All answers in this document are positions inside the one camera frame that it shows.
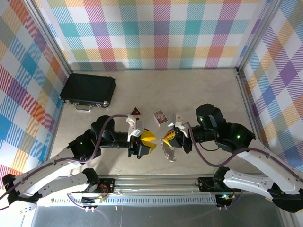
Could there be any clear plastic strip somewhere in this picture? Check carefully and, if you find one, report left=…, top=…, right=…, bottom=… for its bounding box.
left=160, top=139, right=178, bottom=164

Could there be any small picture card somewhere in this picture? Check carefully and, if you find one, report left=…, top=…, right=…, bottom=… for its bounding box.
left=152, top=109, right=169, bottom=127

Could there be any red triangular badge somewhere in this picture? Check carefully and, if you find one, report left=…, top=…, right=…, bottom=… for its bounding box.
left=129, top=106, right=142, bottom=117

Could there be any thin black cable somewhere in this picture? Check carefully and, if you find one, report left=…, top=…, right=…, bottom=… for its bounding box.
left=199, top=143, right=220, bottom=152

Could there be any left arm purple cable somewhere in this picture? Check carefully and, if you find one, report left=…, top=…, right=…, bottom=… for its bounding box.
left=0, top=114, right=130, bottom=211

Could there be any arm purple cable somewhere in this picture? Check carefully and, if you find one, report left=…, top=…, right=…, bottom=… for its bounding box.
left=186, top=122, right=303, bottom=184
left=0, top=114, right=130, bottom=211

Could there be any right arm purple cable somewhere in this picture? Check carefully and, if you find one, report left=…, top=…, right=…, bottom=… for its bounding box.
left=186, top=122, right=303, bottom=184

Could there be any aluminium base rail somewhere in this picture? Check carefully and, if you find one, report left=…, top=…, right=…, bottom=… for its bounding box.
left=99, top=174, right=221, bottom=197

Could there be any aluminium table edge rail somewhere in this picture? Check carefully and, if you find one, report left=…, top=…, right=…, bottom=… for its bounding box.
left=235, top=68, right=262, bottom=140
left=43, top=103, right=66, bottom=164

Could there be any slotted grey cable duct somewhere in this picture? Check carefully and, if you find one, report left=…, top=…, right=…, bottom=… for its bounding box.
left=50, top=194, right=219, bottom=207

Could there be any black case with metal handle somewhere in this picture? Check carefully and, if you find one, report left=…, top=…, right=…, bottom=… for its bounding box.
left=59, top=72, right=117, bottom=113

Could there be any grey metal base plate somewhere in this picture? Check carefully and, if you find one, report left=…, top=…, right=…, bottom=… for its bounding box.
left=30, top=205, right=285, bottom=227

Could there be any aluminium frame post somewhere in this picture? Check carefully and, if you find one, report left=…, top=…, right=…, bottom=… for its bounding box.
left=25, top=0, right=73, bottom=75
left=236, top=0, right=285, bottom=73

